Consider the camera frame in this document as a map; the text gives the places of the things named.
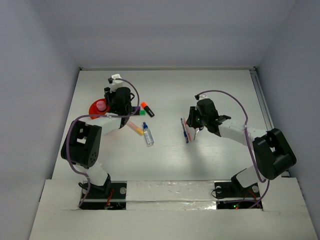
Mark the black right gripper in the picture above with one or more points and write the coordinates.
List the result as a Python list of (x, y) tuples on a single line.
[(191, 120)]

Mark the blue ballpoint pen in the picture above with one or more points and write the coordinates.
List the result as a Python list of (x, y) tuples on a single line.
[(184, 131)]

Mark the clear spray bottle blue cap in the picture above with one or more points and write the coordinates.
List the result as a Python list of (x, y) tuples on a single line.
[(147, 134)]

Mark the pink patterned tube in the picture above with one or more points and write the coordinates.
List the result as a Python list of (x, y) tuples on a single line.
[(101, 106)]

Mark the red gel pen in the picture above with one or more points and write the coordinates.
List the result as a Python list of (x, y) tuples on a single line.
[(187, 130)]

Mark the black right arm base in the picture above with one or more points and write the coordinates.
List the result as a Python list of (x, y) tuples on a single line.
[(228, 197)]

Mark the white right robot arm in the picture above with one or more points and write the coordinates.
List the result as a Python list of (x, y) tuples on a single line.
[(271, 152)]

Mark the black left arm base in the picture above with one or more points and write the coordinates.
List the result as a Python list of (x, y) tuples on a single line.
[(98, 198)]

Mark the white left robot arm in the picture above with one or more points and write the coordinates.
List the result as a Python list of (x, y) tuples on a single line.
[(106, 115)]

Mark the orange cap highlighter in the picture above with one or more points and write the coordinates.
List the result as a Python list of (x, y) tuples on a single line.
[(147, 109)]

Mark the green cap highlighter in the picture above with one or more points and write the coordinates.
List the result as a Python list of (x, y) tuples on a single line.
[(142, 112)]

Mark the yellow pink glue stick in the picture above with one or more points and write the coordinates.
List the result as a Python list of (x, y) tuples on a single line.
[(135, 128)]

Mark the orange round organizer container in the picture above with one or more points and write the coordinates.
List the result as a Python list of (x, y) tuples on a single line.
[(93, 109)]

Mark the black handled scissors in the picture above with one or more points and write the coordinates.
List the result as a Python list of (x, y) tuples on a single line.
[(196, 131)]

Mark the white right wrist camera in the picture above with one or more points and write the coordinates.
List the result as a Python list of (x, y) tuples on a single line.
[(199, 97)]

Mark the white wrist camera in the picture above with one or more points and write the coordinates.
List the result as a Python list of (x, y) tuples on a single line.
[(199, 97), (115, 82)]

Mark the aluminium rail on right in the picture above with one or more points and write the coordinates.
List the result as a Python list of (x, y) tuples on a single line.
[(261, 99)]

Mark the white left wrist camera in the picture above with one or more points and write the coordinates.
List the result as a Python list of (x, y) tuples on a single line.
[(115, 82)]

